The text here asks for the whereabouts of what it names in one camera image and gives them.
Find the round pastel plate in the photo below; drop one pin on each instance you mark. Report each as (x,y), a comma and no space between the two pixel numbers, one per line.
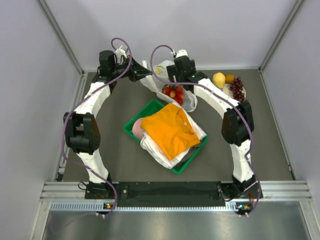
(239,95)

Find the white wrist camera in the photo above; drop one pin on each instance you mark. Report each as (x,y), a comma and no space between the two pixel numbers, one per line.
(123,51)
(179,53)

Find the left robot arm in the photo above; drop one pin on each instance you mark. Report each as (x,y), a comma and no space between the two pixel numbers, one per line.
(81,132)

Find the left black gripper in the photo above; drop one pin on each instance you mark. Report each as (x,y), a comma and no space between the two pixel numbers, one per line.
(137,71)

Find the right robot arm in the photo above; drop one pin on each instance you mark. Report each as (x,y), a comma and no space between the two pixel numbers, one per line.
(237,121)

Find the yellow pear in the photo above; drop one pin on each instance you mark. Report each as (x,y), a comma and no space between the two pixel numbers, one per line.
(219,80)

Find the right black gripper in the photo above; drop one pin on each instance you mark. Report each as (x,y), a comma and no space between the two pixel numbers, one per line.
(171,72)

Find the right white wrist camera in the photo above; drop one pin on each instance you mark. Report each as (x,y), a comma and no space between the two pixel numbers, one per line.
(179,53)

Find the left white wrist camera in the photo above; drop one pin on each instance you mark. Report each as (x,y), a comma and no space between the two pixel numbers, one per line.
(123,51)

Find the orange fruit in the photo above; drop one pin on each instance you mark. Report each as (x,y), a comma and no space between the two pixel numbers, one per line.
(229,78)

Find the pink garment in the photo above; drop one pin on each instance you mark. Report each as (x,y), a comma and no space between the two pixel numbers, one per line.
(137,131)

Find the white printed plastic bag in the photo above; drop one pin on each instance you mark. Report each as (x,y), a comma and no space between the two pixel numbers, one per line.
(155,85)

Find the red cherry bunch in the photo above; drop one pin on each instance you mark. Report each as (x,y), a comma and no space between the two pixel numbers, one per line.
(175,92)

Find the white folded clothes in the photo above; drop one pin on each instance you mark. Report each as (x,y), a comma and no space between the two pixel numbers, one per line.
(147,144)

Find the dark red grape bunch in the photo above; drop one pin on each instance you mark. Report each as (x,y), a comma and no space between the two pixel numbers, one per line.
(237,84)

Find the green plastic tray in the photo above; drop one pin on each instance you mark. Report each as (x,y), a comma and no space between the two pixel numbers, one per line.
(150,108)

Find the orange t-shirt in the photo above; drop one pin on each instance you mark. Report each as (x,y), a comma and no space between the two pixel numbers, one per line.
(172,130)

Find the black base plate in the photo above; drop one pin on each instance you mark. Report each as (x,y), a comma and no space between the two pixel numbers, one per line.
(171,194)

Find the aluminium frame rail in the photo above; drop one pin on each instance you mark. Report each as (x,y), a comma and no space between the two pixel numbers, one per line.
(66,196)

